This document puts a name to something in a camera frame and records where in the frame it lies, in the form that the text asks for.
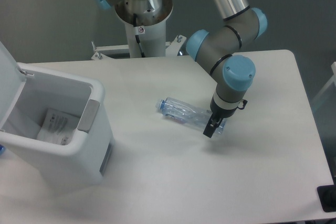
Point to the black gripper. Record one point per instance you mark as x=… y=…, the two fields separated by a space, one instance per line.
x=218 y=114

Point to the clear plastic water bottle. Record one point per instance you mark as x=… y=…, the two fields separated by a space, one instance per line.
x=184 y=113

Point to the clear plastic packaging bag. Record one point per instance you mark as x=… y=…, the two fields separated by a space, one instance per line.
x=58 y=127

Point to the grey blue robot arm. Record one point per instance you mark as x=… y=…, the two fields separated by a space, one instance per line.
x=217 y=53

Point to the white trash can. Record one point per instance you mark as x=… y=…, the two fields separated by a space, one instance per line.
x=27 y=92

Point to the black clamp at table edge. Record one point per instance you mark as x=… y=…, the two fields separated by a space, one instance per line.
x=326 y=195

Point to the blue object at left edge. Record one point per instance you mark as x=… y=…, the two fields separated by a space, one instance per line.
x=2 y=149

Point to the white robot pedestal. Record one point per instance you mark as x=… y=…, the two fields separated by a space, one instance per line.
x=145 y=26

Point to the white frame at right edge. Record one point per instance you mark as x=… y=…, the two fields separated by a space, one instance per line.
x=325 y=92

